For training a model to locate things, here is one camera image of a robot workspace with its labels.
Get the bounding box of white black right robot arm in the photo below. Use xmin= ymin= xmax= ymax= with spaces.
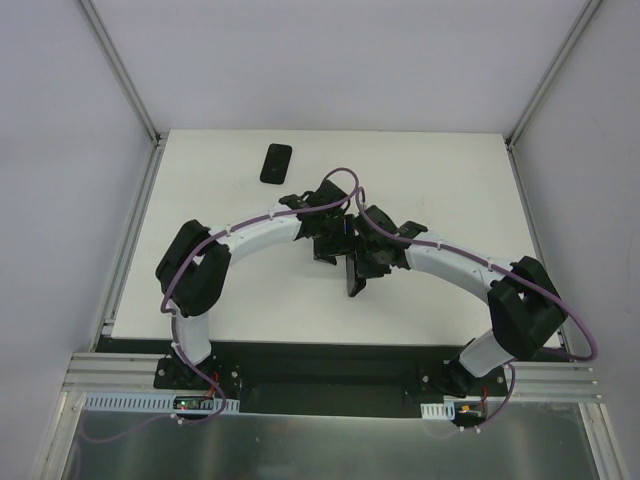
xmin=352 ymin=206 xmax=569 ymax=398

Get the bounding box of right slotted cable duct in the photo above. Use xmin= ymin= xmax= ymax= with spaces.
xmin=420 ymin=401 xmax=456 ymax=421

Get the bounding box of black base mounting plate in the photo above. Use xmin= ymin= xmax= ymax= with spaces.
xmin=96 ymin=338 xmax=510 ymax=423

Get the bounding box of left aluminium frame post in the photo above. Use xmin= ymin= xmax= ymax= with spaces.
xmin=75 ymin=0 xmax=161 ymax=145

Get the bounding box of right aluminium frame post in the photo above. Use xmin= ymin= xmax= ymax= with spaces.
xmin=505 ymin=0 xmax=605 ymax=151

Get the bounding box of black phone case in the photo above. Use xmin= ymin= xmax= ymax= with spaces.
xmin=259 ymin=143 xmax=293 ymax=185

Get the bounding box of black smartphone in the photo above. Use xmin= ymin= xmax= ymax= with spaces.
xmin=342 ymin=214 xmax=367 ymax=300

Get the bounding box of left slotted cable duct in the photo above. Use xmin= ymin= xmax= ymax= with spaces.
xmin=84 ymin=393 xmax=240 ymax=415

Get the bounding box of aluminium front frame rail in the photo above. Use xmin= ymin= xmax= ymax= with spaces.
xmin=62 ymin=349 xmax=166 ymax=391

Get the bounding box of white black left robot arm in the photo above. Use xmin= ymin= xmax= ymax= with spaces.
xmin=155 ymin=179 xmax=355 ymax=389

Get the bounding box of shiny metal front sheet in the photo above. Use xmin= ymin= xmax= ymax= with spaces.
xmin=64 ymin=404 xmax=598 ymax=479

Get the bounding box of slotted cable duct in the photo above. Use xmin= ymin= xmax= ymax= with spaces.
xmin=420 ymin=401 xmax=456 ymax=421
xmin=84 ymin=393 xmax=240 ymax=415

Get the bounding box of aluminium frame post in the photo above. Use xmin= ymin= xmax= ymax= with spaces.
xmin=505 ymin=0 xmax=605 ymax=151
xmin=75 ymin=0 xmax=161 ymax=145

